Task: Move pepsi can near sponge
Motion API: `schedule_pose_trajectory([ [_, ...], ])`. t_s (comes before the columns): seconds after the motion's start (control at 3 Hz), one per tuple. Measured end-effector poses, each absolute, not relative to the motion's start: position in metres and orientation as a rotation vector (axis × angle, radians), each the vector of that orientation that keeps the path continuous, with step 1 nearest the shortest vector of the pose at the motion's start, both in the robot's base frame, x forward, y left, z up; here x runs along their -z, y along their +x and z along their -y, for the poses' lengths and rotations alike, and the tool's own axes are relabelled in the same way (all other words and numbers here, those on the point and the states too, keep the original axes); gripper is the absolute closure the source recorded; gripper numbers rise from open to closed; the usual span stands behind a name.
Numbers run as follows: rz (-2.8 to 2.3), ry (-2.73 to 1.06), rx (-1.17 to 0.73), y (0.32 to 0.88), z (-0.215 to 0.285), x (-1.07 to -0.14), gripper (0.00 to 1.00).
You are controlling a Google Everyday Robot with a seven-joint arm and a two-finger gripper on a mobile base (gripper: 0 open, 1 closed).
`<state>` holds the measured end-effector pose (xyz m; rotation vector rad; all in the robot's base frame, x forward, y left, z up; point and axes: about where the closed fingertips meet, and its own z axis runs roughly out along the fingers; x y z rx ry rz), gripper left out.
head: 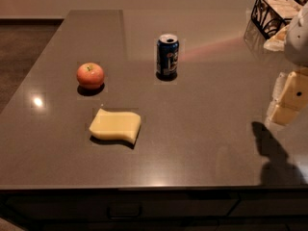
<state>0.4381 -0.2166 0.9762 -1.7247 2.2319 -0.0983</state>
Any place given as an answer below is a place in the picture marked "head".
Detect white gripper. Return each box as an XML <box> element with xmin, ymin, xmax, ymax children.
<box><xmin>269</xmin><ymin>3</ymin><xmax>308</xmax><ymax>126</ymax></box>

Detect blue pepsi can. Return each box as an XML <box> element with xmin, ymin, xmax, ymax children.
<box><xmin>157</xmin><ymin>34</ymin><xmax>179</xmax><ymax>80</ymax></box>

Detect yellow sponge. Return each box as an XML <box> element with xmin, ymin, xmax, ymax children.
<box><xmin>90</xmin><ymin>109</ymin><xmax>141</xmax><ymax>144</ymax></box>

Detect snack packets in basket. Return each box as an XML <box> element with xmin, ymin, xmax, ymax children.
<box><xmin>263</xmin><ymin>0</ymin><xmax>302</xmax><ymax>52</ymax></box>

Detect red apple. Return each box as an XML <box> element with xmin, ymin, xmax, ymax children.
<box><xmin>76</xmin><ymin>63</ymin><xmax>105</xmax><ymax>90</ymax></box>

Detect dark cabinet drawer front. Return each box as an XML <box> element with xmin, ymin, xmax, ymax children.
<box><xmin>6</xmin><ymin>194</ymin><xmax>237</xmax><ymax>221</ymax></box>

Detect black wire basket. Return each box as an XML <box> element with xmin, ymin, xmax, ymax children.
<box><xmin>251</xmin><ymin>0</ymin><xmax>304</xmax><ymax>39</ymax></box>

